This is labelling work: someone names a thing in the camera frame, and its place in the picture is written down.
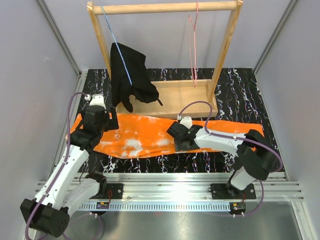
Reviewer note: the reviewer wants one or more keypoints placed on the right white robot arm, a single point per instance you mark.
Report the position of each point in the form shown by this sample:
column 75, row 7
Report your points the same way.
column 256, row 158

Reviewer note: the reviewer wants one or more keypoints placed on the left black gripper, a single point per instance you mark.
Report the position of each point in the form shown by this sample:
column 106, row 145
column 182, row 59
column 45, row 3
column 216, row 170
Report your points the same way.
column 112, row 123

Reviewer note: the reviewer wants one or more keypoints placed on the pink wire hanger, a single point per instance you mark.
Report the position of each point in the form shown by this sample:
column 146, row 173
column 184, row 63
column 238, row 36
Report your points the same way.
column 193, row 45

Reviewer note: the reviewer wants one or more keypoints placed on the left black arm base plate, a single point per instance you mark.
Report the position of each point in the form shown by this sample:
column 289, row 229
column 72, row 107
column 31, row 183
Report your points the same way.
column 115, row 191

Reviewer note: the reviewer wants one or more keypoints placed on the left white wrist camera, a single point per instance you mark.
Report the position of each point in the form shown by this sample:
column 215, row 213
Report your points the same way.
column 95, row 100

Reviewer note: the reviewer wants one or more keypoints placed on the orange tie-dye trousers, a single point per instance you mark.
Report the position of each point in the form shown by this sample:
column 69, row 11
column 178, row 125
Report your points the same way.
column 141, row 136

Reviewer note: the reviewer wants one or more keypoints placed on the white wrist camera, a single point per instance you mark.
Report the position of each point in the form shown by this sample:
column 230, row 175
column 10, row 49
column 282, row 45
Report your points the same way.
column 95, row 100
column 185, row 121

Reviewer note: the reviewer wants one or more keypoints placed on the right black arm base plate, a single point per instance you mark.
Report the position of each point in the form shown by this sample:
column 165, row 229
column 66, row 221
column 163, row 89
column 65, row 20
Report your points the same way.
column 220, row 191

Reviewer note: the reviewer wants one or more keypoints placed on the black garment on hanger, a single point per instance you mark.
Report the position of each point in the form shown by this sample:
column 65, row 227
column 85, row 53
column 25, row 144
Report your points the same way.
column 121, row 90

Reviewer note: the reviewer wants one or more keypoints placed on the wooden clothes rack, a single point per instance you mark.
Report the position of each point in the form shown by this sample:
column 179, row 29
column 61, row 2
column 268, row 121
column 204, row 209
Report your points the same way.
column 174, row 94

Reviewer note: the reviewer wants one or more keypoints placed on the aluminium frame rail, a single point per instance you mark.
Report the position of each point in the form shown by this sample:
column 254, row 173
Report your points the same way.
column 186, row 192

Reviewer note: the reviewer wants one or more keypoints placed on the blue wire hanger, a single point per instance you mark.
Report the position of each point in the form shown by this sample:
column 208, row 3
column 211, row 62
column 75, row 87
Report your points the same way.
column 117, row 42

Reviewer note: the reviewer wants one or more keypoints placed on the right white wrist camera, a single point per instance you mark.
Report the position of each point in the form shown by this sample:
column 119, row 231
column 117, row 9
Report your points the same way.
column 185, row 121

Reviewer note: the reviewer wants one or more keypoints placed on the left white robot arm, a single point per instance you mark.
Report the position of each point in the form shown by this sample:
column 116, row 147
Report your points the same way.
column 52, row 207

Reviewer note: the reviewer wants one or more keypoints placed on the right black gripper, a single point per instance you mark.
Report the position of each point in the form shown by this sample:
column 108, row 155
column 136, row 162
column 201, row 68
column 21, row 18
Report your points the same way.
column 178, row 146

